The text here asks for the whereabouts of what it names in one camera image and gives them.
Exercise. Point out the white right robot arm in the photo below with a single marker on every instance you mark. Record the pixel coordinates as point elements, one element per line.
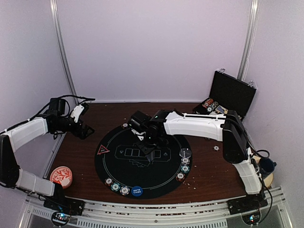
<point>226,128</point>

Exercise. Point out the brown poker chip stack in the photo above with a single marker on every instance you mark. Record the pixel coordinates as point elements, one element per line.
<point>216,148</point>

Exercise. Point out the aluminium frame post right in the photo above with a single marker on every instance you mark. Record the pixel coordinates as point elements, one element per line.
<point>249,40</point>

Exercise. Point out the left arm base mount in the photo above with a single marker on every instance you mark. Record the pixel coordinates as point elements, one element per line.
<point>64,207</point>

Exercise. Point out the aluminium frame post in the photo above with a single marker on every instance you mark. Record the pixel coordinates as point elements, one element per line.
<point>249,40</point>
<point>61,46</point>

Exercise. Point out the blue small blind button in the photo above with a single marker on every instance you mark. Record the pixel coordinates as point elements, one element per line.
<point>136,191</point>

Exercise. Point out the green chip row in case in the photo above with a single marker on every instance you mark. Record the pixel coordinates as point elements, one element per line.
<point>212,106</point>

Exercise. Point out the dark blue mug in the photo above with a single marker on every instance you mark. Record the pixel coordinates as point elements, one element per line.
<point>266,167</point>

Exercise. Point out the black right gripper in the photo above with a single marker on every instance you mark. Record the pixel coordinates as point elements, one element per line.
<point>147,150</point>

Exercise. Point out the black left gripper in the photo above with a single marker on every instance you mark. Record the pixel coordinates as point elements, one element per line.
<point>82,135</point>

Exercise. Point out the red white patterned cup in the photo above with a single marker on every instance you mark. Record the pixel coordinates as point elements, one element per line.
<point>62,175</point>

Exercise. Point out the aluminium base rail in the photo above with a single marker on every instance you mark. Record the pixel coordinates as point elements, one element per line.
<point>210,214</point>

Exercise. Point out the card deck in case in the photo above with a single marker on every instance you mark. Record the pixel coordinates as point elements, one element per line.
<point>221,110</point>

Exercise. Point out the black poker chip case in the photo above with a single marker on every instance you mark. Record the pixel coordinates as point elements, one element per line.
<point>230,93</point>

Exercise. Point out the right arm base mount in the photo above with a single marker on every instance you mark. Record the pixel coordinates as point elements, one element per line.
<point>249,207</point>

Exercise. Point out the red chip row in case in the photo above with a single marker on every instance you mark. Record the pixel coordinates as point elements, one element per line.
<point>207,102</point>

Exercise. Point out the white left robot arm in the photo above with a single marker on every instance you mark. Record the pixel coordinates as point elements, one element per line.
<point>11,174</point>

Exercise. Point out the round wooden coaster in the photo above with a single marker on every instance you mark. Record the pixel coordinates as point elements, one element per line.
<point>268,180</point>

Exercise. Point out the red triangular all-in marker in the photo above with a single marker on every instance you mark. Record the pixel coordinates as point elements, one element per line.
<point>101,150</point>

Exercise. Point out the round black poker mat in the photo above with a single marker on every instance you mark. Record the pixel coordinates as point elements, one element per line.
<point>128,166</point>

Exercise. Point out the blue white chip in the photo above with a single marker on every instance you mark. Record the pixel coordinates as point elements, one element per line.
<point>185,161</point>
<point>124,190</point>

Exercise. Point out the aluminium frame post left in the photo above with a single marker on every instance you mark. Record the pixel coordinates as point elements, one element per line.
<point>61,46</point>

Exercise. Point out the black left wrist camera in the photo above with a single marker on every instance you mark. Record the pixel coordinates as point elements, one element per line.
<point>57,106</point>

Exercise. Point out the clear round dealer button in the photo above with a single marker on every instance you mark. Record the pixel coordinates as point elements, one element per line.
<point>185,153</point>

